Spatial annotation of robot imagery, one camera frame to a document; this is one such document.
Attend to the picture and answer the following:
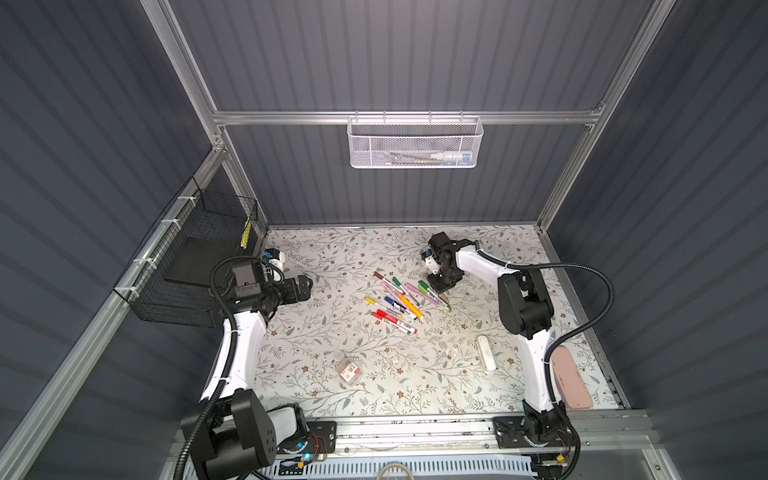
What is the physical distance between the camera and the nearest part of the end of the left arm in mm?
738

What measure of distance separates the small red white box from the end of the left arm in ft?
0.79

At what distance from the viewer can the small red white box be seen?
825 mm
